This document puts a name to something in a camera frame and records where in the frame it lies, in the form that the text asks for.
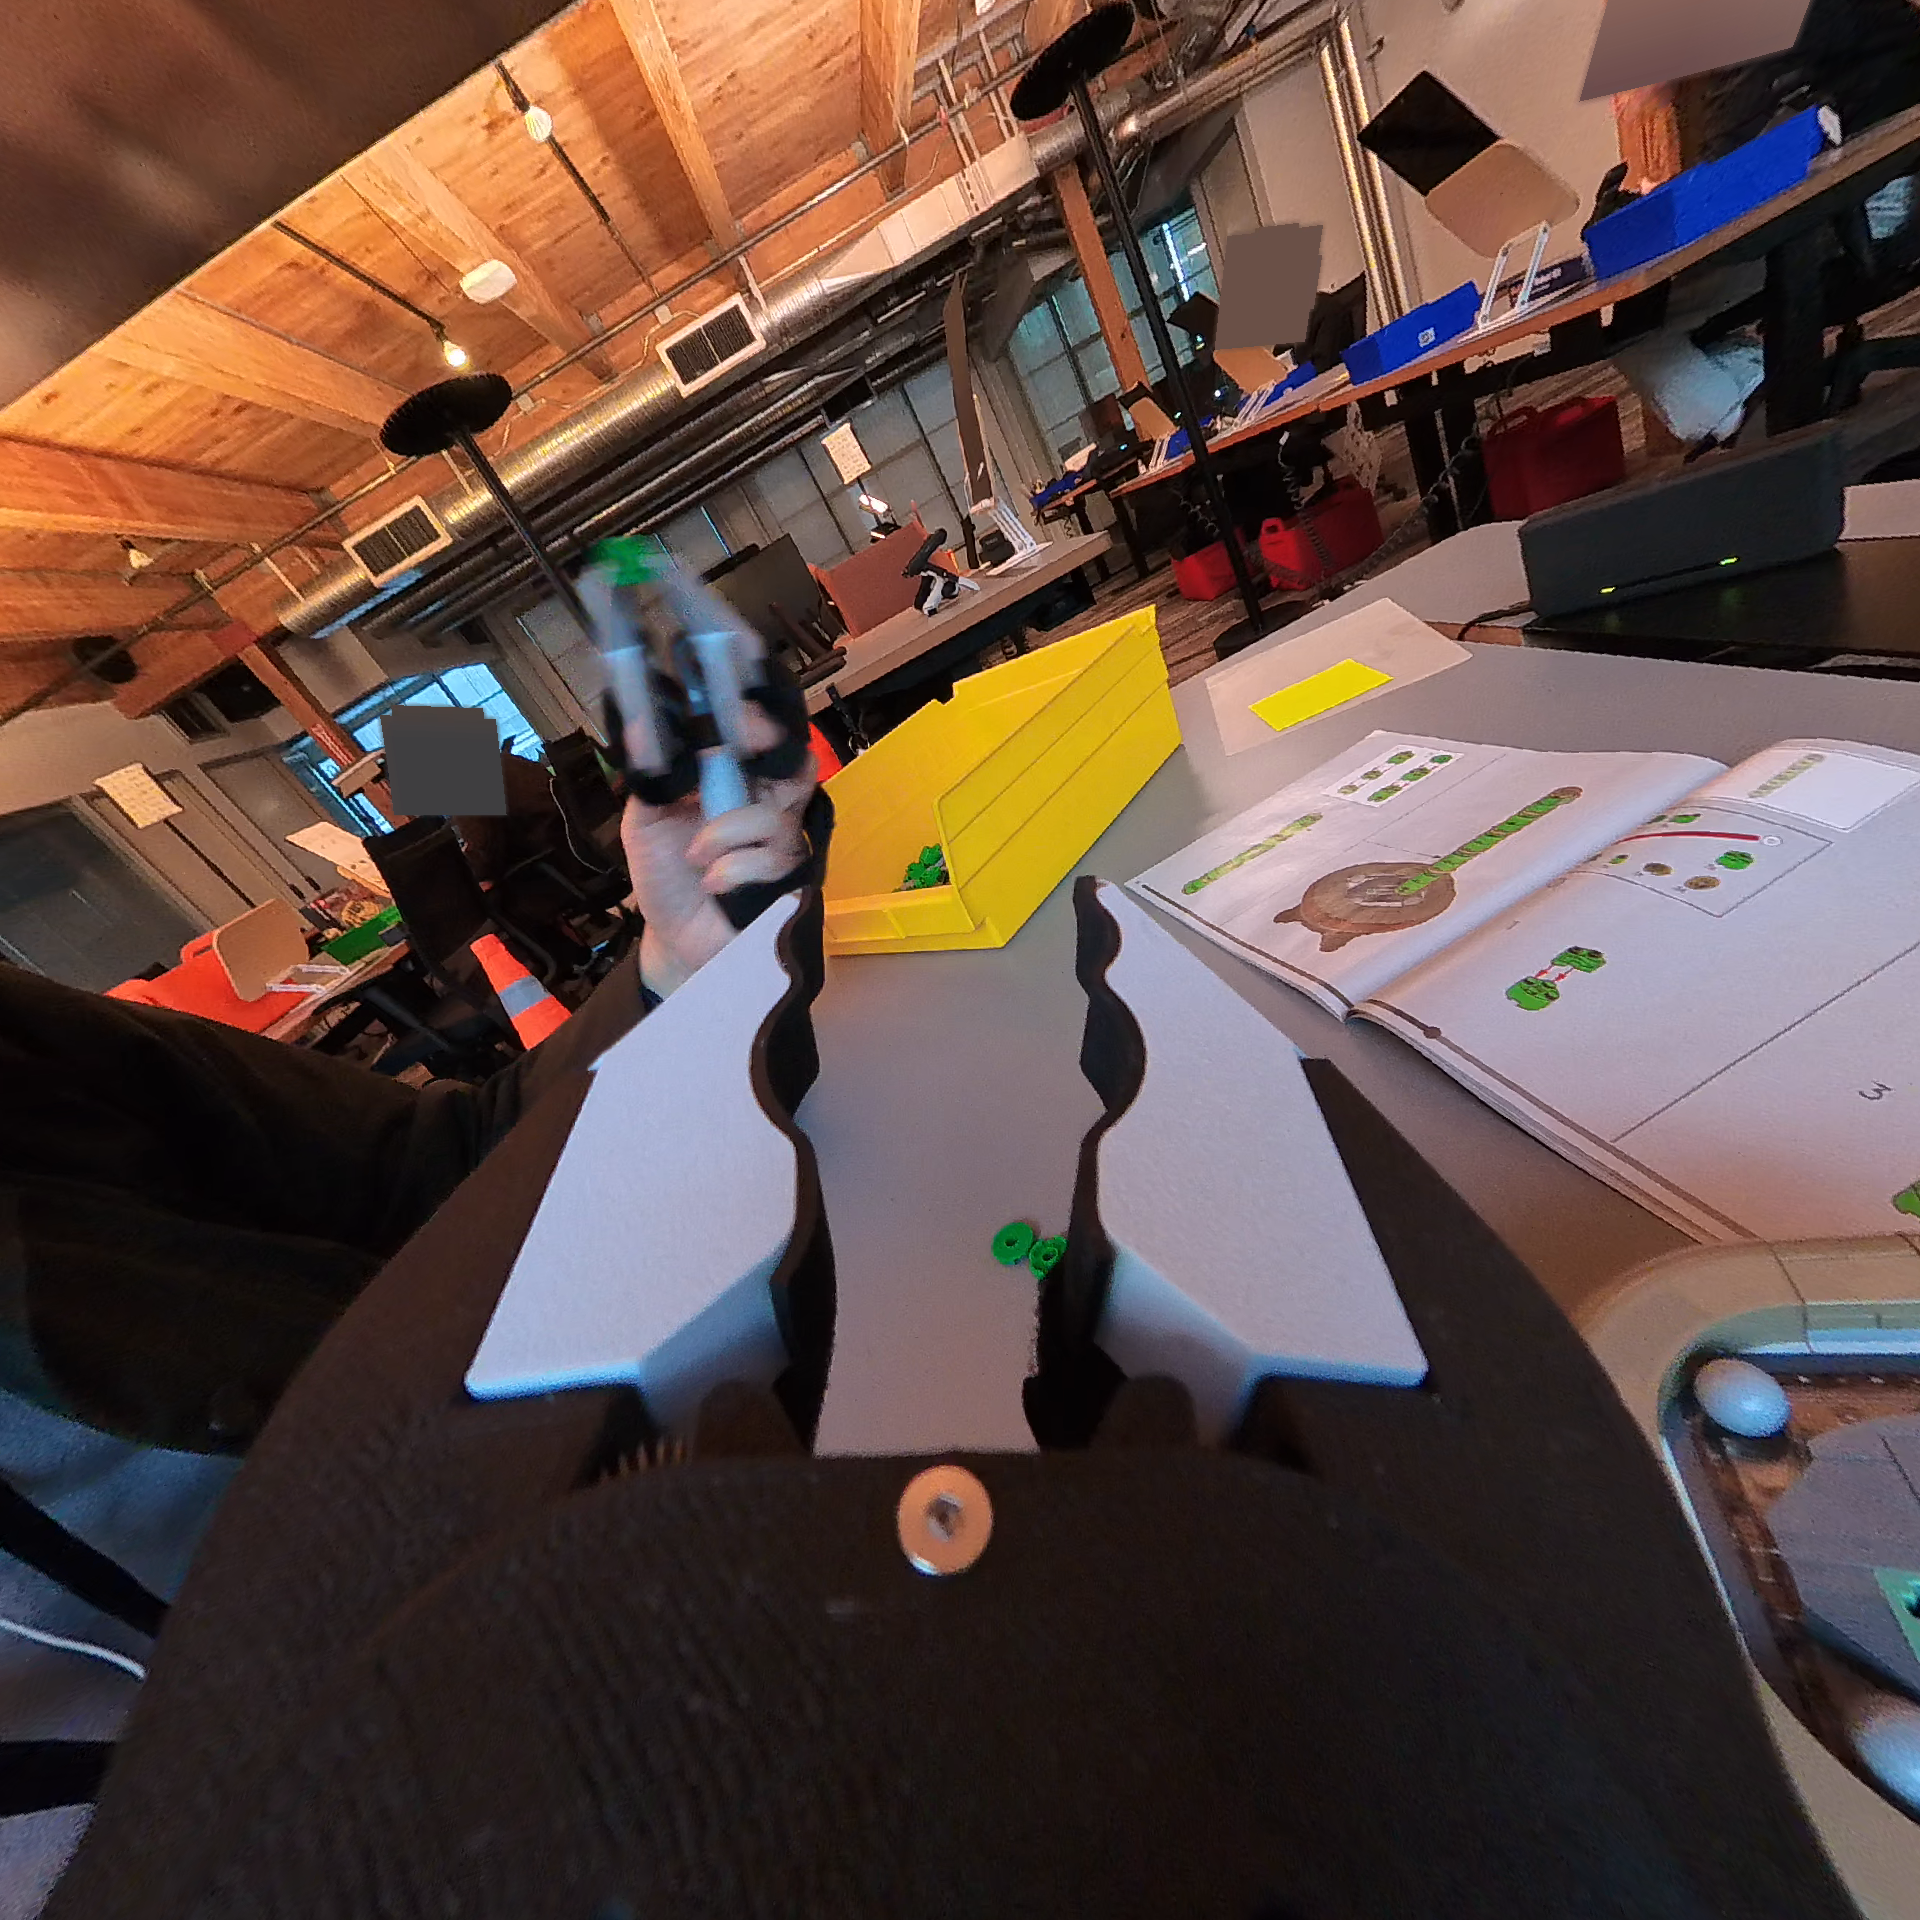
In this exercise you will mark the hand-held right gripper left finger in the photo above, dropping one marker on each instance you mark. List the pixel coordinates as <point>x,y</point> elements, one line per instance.
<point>629,1201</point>

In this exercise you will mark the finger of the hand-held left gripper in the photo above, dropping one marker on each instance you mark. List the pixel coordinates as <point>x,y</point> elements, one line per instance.
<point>629,674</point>

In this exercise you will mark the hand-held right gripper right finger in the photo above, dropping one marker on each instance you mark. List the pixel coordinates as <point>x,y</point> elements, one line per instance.
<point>1243,1201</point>

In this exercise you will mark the green round brick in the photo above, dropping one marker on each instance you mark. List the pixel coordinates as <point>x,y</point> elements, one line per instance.
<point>1049,1256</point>
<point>623,559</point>
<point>1014,1241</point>

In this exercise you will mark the yellow storage bin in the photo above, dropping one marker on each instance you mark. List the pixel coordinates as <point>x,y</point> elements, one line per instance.
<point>1049,751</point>

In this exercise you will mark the person's left forearm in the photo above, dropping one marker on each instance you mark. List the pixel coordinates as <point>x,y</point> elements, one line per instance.
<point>301,1142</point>

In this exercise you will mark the white and black desk device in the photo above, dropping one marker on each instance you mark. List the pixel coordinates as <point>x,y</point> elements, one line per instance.
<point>933,580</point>

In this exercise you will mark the grey desk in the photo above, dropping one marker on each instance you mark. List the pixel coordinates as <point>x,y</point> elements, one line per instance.
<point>961,1050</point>

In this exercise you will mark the person's left hand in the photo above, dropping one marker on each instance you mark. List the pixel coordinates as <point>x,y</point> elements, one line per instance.
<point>691,885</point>

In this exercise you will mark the black monitor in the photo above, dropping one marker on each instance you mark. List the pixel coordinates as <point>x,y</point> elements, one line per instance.
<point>763,592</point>

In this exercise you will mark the pile of green bricks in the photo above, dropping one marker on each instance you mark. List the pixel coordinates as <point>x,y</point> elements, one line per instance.
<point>922,869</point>

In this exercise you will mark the orange reflective cone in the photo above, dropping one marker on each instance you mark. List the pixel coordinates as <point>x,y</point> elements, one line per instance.
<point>517,997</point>

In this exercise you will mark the grey work table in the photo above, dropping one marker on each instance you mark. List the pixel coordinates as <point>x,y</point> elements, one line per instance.
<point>991,592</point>

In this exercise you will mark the white air vent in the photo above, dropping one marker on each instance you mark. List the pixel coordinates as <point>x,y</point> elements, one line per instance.
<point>709,345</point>
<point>395,540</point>

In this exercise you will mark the black office chair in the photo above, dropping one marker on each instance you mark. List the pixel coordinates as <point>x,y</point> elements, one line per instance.
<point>427,902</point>

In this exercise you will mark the black floor lamp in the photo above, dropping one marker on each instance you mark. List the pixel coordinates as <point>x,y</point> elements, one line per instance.
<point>1072,60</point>
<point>441,413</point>

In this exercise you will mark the open instruction booklet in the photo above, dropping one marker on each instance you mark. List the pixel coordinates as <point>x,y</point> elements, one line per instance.
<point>1576,1021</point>

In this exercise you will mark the green storage bin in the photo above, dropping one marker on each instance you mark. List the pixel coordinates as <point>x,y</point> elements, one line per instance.
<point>360,938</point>

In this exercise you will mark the white ceiling sensor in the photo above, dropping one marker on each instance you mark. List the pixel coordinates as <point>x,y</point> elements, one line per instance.
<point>487,282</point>

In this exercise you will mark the brown brick pot model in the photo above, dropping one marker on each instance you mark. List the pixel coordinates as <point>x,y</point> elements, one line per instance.
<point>1650,1320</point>

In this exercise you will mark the wooden document stand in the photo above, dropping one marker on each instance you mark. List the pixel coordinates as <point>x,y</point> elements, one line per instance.
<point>1501,202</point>
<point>263,945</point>

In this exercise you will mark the red storage bin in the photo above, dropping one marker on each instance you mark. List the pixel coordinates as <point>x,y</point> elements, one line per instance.
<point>1206,573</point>
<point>1319,540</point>
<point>1552,458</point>

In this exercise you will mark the orange chair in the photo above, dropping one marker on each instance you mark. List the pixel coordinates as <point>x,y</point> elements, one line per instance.
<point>182,997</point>

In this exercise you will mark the clear sleeve with yellow card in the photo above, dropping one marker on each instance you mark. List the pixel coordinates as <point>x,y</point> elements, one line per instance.
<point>1319,696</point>

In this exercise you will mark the person's grey garment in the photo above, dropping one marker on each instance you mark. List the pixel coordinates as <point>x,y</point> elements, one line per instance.
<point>89,1501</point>

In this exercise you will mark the small blue bin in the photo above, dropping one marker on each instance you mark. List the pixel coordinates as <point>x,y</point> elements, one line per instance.
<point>1411,345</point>

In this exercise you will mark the dark grey device box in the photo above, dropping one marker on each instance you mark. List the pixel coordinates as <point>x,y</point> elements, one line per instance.
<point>1681,525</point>

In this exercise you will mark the white plastic bag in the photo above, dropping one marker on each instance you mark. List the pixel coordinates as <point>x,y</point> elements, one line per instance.
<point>1694,382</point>

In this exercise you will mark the large blue bin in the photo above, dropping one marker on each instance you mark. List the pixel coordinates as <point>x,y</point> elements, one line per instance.
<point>1710,202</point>

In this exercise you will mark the silver ventilation duct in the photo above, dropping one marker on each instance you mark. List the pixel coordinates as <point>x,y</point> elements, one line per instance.
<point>600,413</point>

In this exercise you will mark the white wall paper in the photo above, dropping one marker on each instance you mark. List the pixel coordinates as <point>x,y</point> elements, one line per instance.
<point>138,797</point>
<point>846,452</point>

